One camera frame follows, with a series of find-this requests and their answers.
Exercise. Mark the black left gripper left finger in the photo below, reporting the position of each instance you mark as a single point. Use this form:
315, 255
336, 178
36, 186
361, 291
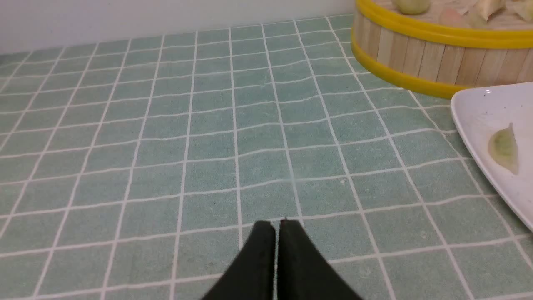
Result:
250, 276

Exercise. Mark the green dumpling on plate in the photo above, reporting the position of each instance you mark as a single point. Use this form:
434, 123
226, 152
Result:
503, 149

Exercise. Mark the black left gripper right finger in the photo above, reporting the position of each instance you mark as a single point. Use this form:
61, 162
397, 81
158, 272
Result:
303, 273

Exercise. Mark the bamboo steamer basket yellow rims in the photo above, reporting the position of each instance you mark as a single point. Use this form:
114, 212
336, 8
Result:
437, 53

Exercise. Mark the pale dumpling in steamer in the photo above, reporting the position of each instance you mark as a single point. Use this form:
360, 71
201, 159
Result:
480, 11

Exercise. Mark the green checkered tablecloth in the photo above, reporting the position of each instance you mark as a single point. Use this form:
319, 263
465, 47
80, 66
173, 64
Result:
134, 169

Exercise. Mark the white square plate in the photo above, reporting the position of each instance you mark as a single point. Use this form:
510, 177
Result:
496, 125

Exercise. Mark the green dumpling in steamer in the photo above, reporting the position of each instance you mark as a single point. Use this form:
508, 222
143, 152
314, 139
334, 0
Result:
412, 7

